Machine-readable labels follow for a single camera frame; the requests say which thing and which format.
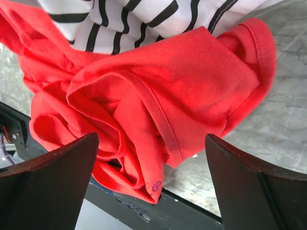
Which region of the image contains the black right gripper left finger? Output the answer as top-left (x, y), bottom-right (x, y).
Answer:
top-left (0, 133), bottom-right (99, 230)

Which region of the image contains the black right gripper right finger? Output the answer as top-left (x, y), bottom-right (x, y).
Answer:
top-left (205, 134), bottom-right (307, 230)

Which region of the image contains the red tank top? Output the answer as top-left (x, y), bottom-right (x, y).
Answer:
top-left (0, 0), bottom-right (276, 204)

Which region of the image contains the white black striped tank top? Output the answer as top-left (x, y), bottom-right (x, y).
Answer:
top-left (40, 0), bottom-right (275, 55)

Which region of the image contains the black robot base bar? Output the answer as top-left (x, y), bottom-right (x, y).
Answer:
top-left (0, 102), bottom-right (225, 230)

